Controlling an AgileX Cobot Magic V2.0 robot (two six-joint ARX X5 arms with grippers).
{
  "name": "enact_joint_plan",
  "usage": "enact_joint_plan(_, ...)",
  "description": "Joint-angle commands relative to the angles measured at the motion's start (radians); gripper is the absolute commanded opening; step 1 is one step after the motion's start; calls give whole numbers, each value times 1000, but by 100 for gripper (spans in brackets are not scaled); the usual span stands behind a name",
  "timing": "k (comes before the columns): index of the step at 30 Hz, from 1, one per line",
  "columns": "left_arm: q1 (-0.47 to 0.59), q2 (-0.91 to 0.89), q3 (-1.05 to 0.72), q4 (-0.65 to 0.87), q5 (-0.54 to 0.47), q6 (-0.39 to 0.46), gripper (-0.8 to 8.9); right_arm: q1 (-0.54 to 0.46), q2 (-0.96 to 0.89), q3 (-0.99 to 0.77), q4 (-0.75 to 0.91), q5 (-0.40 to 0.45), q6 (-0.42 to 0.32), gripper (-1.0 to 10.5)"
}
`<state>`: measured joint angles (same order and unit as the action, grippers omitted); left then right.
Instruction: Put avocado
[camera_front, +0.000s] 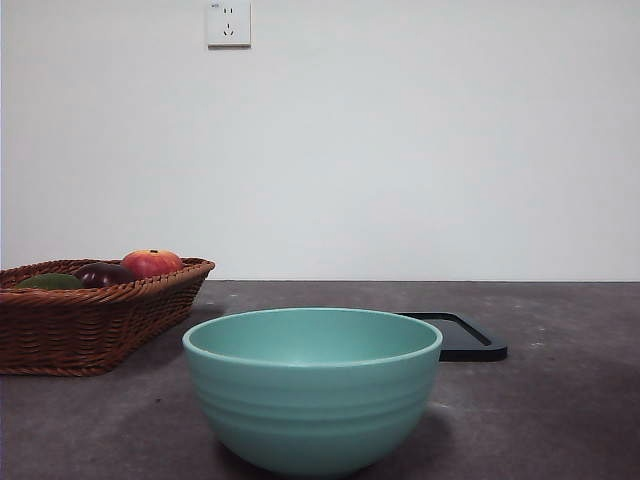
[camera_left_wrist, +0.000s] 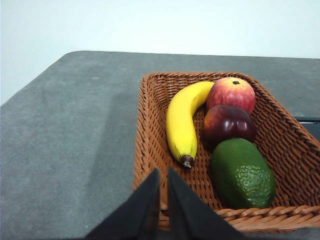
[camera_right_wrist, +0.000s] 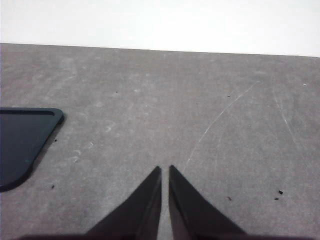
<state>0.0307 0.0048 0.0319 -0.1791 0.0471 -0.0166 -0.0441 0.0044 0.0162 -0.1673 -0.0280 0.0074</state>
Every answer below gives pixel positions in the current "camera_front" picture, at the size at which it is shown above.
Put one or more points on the teal ribbed bowl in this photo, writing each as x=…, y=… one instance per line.
x=312, y=405

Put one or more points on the red yellow apple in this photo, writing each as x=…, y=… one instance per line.
x=152, y=262

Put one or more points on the green avocado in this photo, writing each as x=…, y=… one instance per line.
x=50, y=282

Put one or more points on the brown wicker basket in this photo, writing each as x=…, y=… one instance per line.
x=75, y=330

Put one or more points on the black rectangular tray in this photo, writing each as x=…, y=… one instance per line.
x=465, y=345

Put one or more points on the dark red apple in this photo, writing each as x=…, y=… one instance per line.
x=102, y=275

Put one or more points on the white wall socket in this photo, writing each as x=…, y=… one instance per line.
x=229, y=25

